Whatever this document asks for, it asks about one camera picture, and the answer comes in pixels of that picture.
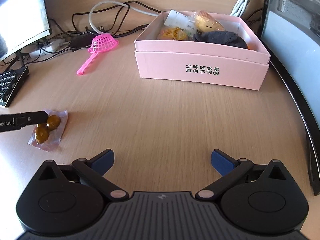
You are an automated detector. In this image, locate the black keyboard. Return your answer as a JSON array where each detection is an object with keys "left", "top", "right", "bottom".
[{"left": 0, "top": 66, "right": 29, "bottom": 108}]

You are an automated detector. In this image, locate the pink plastic strainer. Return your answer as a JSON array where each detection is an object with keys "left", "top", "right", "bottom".
[{"left": 76, "top": 34, "right": 118, "bottom": 76}]

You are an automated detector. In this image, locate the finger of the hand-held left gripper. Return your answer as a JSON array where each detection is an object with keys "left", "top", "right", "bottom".
[{"left": 14, "top": 111, "right": 48, "bottom": 130}]

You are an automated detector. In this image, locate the black plush toy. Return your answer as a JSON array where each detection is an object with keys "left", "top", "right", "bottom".
[{"left": 192, "top": 31, "right": 248, "bottom": 49}]

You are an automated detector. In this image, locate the pink cardboard box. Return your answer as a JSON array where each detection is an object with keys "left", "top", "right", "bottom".
[{"left": 134, "top": 11, "right": 271, "bottom": 91}]

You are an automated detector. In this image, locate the white power strip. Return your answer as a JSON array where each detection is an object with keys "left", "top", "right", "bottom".
[{"left": 29, "top": 39, "right": 65, "bottom": 57}]

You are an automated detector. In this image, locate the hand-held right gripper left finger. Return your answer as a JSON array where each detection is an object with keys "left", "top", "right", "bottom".
[{"left": 34, "top": 149, "right": 130, "bottom": 202}]

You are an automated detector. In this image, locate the black cable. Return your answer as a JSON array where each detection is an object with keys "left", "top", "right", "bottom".
[{"left": 72, "top": 1, "right": 150, "bottom": 37}]

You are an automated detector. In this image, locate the long packaged bread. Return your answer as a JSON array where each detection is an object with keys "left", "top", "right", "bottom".
[{"left": 194, "top": 10, "right": 225, "bottom": 33}]

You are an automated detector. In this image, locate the black power adapter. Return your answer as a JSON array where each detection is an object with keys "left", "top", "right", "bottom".
[{"left": 69, "top": 32, "right": 98, "bottom": 52}]

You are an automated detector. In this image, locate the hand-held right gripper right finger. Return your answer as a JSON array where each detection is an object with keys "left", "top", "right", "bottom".
[{"left": 195, "top": 149, "right": 290, "bottom": 202}]

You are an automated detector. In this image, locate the thick white cable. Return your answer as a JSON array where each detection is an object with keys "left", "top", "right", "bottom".
[{"left": 89, "top": 1, "right": 163, "bottom": 34}]

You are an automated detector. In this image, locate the packet of brown olives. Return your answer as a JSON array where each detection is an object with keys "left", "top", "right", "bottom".
[{"left": 27, "top": 109, "right": 68, "bottom": 152}]

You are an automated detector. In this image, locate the round packaged bun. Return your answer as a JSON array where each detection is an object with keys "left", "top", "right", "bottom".
[{"left": 157, "top": 10, "right": 198, "bottom": 41}]

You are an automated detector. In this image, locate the curved computer monitor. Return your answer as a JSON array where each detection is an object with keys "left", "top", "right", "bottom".
[
  {"left": 260, "top": 0, "right": 320, "bottom": 195},
  {"left": 0, "top": 0, "right": 53, "bottom": 62}
]

